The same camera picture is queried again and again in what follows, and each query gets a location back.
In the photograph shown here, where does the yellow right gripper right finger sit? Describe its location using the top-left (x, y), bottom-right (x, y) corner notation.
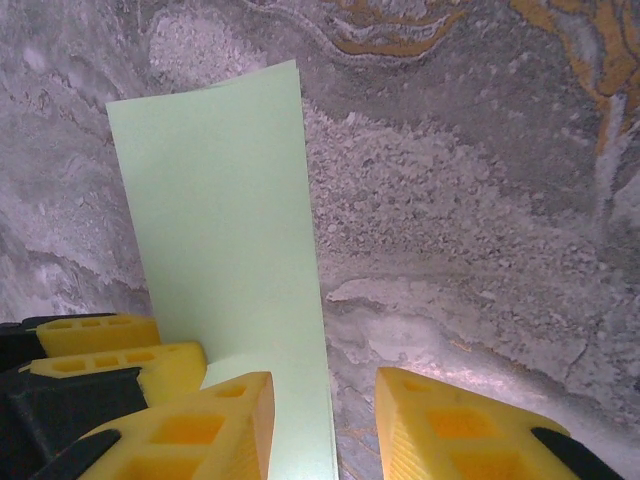
top-left (374, 367), bottom-right (626, 480)

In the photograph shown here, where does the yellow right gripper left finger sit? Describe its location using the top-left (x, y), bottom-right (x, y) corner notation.
top-left (34, 371), bottom-right (276, 480)

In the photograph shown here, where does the light green paper sheet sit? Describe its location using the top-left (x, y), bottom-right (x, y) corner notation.
top-left (105, 58), bottom-right (341, 480)

